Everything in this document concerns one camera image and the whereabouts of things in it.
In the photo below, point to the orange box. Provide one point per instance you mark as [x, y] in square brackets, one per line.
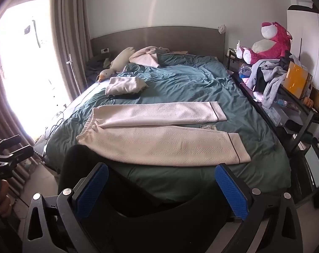
[296, 80]

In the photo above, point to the bed with teal duvet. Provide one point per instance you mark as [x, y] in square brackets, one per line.
[188, 84]

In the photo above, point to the clear plastic box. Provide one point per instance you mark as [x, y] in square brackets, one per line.
[276, 114]

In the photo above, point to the black metal rack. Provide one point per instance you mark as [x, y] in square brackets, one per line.
[304, 122]

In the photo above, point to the person's left hand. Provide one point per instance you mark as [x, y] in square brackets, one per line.
[1, 197]

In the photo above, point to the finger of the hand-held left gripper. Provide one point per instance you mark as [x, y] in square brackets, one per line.
[17, 154]
[6, 141]

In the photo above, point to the black framed glass panel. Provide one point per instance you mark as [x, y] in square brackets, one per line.
[313, 166]

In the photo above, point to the white pole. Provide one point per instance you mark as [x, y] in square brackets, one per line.
[73, 73]

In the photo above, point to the white wall socket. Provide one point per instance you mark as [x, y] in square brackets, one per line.
[105, 50]

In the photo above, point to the cream textured pants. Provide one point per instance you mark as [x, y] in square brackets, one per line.
[162, 147]

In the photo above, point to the black garment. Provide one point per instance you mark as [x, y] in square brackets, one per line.
[259, 83]

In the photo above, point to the folded cream garment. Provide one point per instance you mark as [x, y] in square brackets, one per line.
[125, 85]

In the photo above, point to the pink patterned cloth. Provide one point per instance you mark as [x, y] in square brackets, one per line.
[259, 96]

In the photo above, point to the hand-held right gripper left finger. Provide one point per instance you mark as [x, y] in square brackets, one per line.
[93, 189]

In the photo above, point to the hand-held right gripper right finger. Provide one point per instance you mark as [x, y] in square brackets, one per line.
[231, 192]

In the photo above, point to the white duck plush toy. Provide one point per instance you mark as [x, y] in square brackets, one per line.
[120, 59]

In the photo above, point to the pale pink blanket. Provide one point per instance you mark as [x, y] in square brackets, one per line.
[146, 56]

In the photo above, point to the white wall ornament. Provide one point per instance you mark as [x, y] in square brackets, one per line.
[221, 29]

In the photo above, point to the person's black trouser legs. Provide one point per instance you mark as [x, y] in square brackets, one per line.
[138, 203]

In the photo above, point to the pink bear plush toy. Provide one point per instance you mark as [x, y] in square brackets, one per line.
[276, 42]

